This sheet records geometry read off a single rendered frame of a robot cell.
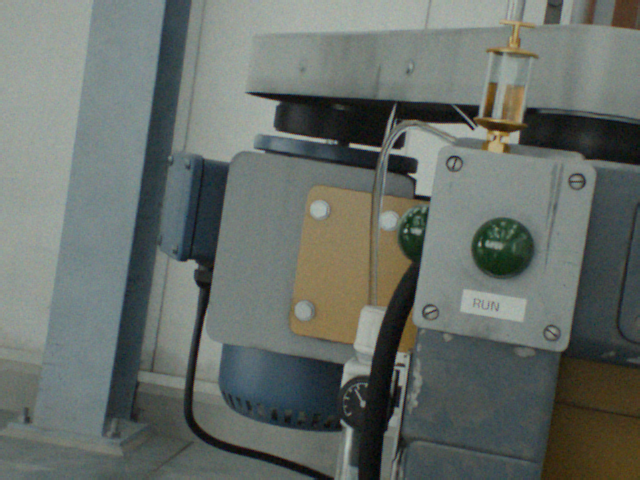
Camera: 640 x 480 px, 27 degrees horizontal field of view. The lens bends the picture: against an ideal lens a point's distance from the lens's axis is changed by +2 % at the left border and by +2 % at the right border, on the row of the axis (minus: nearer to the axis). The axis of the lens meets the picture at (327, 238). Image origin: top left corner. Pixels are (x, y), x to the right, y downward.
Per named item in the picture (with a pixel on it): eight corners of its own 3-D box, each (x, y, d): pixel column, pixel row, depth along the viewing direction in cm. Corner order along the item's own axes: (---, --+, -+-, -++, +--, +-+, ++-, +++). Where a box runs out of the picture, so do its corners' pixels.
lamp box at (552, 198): (410, 326, 64) (439, 143, 64) (417, 318, 69) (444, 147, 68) (567, 354, 63) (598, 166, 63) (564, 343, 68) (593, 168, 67)
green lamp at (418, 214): (389, 260, 65) (399, 200, 65) (395, 257, 68) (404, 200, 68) (440, 268, 65) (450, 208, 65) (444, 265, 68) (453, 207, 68)
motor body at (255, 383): (194, 417, 114) (237, 129, 112) (232, 391, 129) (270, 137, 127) (368, 449, 112) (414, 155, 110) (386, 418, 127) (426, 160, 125)
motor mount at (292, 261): (198, 341, 109) (227, 147, 108) (216, 333, 116) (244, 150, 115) (543, 403, 105) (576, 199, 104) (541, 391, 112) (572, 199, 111)
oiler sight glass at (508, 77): (476, 116, 71) (487, 50, 70) (478, 119, 73) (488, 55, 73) (524, 122, 70) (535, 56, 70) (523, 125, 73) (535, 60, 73)
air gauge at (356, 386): (332, 426, 89) (340, 372, 89) (335, 422, 91) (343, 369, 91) (386, 436, 89) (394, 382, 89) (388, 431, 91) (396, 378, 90)
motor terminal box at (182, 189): (167, 290, 110) (187, 152, 110) (148, 275, 120) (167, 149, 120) (263, 301, 113) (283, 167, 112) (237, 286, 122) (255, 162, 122)
